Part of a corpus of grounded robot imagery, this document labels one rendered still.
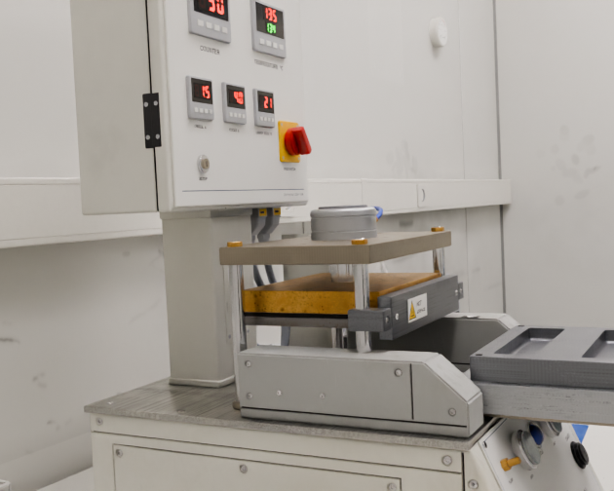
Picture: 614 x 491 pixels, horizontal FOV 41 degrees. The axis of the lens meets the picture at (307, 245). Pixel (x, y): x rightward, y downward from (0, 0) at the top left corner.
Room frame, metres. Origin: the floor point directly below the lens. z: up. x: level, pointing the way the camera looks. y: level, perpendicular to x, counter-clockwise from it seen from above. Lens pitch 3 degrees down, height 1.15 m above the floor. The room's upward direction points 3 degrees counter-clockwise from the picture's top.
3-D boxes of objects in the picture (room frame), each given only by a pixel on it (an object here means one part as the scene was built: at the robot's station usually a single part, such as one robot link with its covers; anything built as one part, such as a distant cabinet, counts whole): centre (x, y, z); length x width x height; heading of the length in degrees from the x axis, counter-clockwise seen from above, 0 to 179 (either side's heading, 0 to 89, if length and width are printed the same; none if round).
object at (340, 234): (1.01, -0.03, 1.08); 0.31 x 0.24 x 0.13; 153
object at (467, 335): (1.07, -0.18, 0.97); 0.26 x 0.05 x 0.07; 63
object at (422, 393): (0.83, -0.04, 0.97); 0.25 x 0.05 x 0.07; 63
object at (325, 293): (0.99, -0.05, 1.07); 0.22 x 0.17 x 0.10; 153
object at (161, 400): (1.00, -0.01, 0.93); 0.46 x 0.35 x 0.01; 63
